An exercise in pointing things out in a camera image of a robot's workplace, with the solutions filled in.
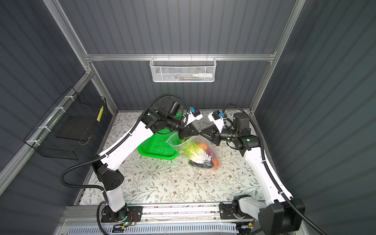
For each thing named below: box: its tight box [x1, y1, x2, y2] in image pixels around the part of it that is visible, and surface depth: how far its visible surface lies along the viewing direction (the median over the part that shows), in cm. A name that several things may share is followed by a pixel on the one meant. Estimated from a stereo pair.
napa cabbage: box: [179, 141, 212, 164], surface depth 80 cm
